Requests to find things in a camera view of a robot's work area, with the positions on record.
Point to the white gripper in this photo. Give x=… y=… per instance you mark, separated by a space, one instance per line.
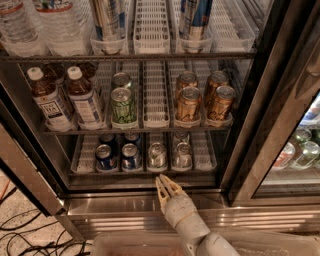
x=177 y=209

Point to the green silver 7up can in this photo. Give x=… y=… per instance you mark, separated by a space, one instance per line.
x=157 y=157

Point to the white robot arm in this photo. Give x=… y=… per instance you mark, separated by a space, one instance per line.
x=201 y=241

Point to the silver can front right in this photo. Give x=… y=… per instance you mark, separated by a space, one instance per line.
x=182 y=157

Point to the blue pepsi can front right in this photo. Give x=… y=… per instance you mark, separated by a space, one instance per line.
x=131 y=159

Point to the blue pepsi can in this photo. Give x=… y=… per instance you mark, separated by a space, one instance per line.
x=105 y=157
x=131 y=159
x=134 y=138
x=110 y=140

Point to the silver can rear right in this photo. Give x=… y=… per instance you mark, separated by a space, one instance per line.
x=180 y=137

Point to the blue pepsi can rear right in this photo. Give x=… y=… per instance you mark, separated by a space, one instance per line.
x=134 y=138

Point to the blue pepsi can front left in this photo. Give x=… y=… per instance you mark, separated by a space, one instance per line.
x=105 y=157

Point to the blue pepsi can rear left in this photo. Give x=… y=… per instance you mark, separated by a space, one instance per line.
x=110 y=140

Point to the gold can front left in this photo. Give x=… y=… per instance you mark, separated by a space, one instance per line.
x=188 y=107

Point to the gold can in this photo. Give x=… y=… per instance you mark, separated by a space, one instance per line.
x=214 y=80
x=186 y=78
x=188 y=107
x=221 y=104

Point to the green can front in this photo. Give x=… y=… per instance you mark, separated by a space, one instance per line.
x=124 y=111

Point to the gold can front right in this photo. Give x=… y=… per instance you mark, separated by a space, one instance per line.
x=221 y=104

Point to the stainless steel fridge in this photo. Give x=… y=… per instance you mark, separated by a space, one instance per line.
x=270 y=52

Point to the gold can rear left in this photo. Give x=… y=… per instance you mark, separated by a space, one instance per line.
x=186 y=78

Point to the green can rear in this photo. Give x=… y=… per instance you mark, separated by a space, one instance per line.
x=121 y=80

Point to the gold can rear right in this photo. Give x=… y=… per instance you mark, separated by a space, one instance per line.
x=214 y=80

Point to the red can behind glass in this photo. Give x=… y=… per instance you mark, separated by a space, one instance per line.
x=284 y=157

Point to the open fridge door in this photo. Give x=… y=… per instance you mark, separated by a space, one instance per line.
x=18 y=166

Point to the green can behind glass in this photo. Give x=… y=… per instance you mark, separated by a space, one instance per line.
x=309 y=152

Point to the tall silver blue can right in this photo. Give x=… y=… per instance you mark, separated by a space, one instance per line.
x=193 y=23

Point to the tall silver blue can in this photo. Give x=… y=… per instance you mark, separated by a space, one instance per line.
x=109 y=31
x=193 y=23

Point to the tall silver blue can left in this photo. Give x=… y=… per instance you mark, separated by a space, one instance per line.
x=109 y=31

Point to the clear plastic bin left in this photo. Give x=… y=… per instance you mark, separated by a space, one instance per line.
x=137 y=244

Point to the clear plastic bin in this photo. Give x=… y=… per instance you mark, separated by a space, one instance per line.
x=137 y=244
x=260 y=243

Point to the clear plastic bin right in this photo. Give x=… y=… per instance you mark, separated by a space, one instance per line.
x=260 y=243

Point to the tea bottle front right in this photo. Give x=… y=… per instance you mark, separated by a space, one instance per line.
x=84 y=97

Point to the tea bottle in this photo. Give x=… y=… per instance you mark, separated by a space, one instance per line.
x=89 y=71
x=51 y=102
x=84 y=97
x=54 y=72

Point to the tea bottle rear right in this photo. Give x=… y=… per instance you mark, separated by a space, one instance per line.
x=89 y=71

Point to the tea bottle front left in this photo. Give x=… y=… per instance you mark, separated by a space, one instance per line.
x=51 y=102

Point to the tea bottle rear left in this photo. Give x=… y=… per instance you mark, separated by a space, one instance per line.
x=54 y=72

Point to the water bottle right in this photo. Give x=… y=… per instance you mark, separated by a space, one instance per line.
x=62 y=23

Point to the water bottle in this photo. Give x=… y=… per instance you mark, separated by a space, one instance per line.
x=62 y=23
x=18 y=33

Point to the water bottle left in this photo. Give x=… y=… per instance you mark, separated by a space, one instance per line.
x=18 y=33

